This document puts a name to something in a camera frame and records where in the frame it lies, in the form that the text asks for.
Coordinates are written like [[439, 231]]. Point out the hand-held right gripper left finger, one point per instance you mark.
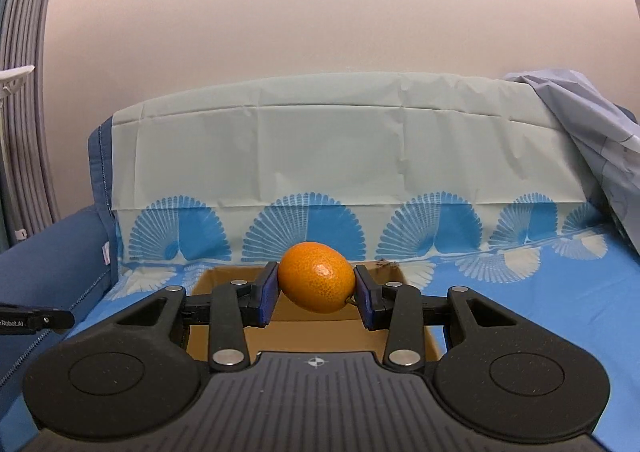
[[267, 297]]

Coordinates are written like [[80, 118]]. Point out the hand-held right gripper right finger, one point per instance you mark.
[[363, 302]]

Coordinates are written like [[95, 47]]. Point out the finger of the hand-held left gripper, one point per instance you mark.
[[52, 320]]

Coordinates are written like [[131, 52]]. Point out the brown cardboard box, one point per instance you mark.
[[300, 337]]

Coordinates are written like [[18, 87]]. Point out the small orange citrus fruit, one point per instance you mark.
[[316, 277]]

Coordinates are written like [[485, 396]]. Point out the blue fan print cloth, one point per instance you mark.
[[350, 156]]

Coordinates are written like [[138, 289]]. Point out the white plastic bar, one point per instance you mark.
[[15, 77]]

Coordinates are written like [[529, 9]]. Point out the pale blue printed sheet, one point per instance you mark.
[[600, 131]]

